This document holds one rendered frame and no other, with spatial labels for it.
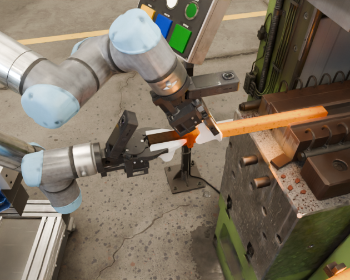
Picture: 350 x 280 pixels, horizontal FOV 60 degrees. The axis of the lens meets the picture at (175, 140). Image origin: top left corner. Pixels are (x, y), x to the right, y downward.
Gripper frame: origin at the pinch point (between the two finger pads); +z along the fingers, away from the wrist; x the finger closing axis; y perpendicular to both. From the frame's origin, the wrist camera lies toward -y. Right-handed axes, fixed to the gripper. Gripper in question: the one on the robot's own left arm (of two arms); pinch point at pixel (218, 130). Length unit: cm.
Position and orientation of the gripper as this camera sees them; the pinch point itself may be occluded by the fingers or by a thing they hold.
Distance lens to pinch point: 75.1
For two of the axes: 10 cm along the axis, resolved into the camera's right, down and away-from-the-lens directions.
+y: -8.4, 4.9, 2.1
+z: 4.7, 5.1, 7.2
